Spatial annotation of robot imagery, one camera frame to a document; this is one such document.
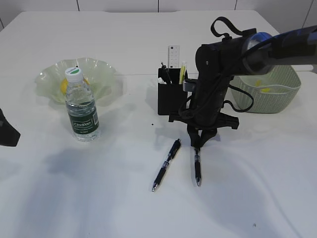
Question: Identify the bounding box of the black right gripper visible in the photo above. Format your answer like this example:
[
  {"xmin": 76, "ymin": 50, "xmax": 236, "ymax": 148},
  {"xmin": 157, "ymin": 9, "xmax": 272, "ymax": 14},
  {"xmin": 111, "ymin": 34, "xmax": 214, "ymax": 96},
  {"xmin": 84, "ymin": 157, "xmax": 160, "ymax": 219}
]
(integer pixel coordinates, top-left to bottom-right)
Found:
[{"xmin": 168, "ymin": 104, "xmax": 239, "ymax": 148}]

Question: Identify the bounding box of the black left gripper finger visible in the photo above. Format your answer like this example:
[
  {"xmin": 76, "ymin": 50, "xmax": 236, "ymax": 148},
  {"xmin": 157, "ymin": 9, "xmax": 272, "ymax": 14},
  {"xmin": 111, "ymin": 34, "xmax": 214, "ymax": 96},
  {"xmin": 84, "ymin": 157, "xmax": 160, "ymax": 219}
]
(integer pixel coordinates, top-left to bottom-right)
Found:
[{"xmin": 0, "ymin": 110, "xmax": 20, "ymax": 147}]

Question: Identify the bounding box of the black pen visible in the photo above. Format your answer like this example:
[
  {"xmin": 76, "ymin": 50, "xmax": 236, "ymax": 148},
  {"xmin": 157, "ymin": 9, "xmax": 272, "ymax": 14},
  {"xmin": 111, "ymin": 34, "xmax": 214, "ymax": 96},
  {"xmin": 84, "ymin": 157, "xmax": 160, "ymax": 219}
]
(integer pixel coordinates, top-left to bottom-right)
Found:
[
  {"xmin": 194, "ymin": 147, "xmax": 202, "ymax": 186},
  {"xmin": 152, "ymin": 139, "xmax": 181, "ymax": 192},
  {"xmin": 161, "ymin": 62, "xmax": 172, "ymax": 84}
]

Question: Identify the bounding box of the yellow utility knife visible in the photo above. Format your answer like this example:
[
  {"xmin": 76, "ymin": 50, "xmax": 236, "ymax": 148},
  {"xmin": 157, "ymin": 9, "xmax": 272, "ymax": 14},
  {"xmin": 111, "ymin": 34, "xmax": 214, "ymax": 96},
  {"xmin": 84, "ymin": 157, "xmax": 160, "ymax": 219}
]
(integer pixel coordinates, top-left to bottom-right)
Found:
[{"xmin": 179, "ymin": 61, "xmax": 187, "ymax": 84}]

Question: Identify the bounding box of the yellow pear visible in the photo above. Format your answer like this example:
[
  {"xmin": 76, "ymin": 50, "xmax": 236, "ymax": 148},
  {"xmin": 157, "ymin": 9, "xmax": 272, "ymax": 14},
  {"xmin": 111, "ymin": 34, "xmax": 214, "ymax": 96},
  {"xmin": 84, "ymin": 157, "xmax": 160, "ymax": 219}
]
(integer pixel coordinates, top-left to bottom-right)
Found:
[{"xmin": 60, "ymin": 77, "xmax": 90, "ymax": 95}]

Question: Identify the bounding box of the clear water bottle green label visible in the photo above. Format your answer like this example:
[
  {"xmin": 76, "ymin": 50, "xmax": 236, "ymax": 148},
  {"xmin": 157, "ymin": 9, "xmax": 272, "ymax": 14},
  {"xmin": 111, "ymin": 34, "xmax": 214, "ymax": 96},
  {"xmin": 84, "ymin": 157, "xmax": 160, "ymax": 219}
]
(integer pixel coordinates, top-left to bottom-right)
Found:
[{"xmin": 65, "ymin": 66, "xmax": 100, "ymax": 142}]

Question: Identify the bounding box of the yellow waste paper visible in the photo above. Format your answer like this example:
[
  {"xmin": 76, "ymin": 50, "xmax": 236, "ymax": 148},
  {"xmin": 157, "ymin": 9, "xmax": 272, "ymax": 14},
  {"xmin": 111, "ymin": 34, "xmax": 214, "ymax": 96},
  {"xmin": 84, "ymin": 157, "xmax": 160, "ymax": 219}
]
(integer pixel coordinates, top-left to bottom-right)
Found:
[{"xmin": 254, "ymin": 79, "xmax": 271, "ymax": 93}]

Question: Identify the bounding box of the clear plastic ruler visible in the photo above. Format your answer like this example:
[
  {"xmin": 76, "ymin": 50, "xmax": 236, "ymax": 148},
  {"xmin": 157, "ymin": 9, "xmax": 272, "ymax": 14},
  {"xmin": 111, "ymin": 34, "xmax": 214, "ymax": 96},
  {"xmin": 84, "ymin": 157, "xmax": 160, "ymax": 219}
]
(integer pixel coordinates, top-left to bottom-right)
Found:
[{"xmin": 167, "ymin": 46, "xmax": 180, "ymax": 68}]

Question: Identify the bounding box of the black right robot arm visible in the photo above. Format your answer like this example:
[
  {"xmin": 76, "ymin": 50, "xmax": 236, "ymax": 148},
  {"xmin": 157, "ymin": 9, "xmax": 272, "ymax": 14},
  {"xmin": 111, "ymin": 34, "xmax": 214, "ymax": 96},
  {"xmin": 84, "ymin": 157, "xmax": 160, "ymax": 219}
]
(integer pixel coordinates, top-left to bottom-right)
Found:
[{"xmin": 169, "ymin": 26, "xmax": 317, "ymax": 148}]

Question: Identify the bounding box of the black square pen holder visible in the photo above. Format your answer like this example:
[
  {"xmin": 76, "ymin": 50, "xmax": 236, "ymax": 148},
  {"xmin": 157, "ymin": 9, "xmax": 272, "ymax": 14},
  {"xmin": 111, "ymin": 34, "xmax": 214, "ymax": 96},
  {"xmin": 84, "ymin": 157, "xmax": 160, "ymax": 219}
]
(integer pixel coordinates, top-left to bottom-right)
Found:
[{"xmin": 158, "ymin": 68, "xmax": 188, "ymax": 116}]

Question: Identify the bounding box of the green wavy glass plate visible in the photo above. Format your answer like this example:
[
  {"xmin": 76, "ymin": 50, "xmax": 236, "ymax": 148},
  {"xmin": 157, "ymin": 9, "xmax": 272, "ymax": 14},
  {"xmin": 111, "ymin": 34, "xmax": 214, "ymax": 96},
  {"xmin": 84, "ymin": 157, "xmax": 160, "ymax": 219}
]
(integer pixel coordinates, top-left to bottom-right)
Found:
[{"xmin": 35, "ymin": 57, "xmax": 116, "ymax": 104}]

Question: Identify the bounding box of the green woven plastic basket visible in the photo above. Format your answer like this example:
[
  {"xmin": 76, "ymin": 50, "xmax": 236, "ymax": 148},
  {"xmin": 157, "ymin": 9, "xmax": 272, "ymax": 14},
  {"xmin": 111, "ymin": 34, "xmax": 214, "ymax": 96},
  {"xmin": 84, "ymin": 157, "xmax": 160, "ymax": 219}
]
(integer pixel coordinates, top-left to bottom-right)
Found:
[{"xmin": 230, "ymin": 65, "xmax": 301, "ymax": 114}]

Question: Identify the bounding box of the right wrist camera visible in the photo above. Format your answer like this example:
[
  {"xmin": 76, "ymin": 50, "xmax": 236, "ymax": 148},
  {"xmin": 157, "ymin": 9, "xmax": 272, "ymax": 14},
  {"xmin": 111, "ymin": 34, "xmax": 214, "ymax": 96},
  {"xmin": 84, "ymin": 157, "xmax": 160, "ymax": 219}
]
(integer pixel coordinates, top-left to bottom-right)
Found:
[{"xmin": 182, "ymin": 78, "xmax": 197, "ymax": 92}]

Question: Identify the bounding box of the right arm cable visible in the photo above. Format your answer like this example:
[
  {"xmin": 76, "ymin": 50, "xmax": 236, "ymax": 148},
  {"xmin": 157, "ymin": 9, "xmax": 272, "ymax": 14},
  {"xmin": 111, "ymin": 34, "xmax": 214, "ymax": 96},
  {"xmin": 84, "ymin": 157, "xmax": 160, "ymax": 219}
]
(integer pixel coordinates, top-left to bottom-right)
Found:
[{"xmin": 178, "ymin": 16, "xmax": 317, "ymax": 117}]

